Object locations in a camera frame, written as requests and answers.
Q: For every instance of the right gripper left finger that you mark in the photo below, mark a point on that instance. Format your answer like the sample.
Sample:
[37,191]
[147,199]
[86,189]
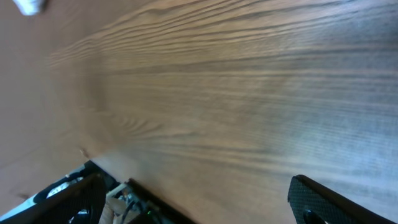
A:
[82,202]

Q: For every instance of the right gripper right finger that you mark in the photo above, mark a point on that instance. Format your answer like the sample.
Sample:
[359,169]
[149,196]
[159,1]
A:
[312,202]

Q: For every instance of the beige shorts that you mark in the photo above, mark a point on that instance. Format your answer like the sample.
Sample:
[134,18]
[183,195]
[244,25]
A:
[30,7]

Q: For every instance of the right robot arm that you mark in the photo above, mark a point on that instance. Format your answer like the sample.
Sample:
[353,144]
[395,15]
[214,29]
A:
[129,202]

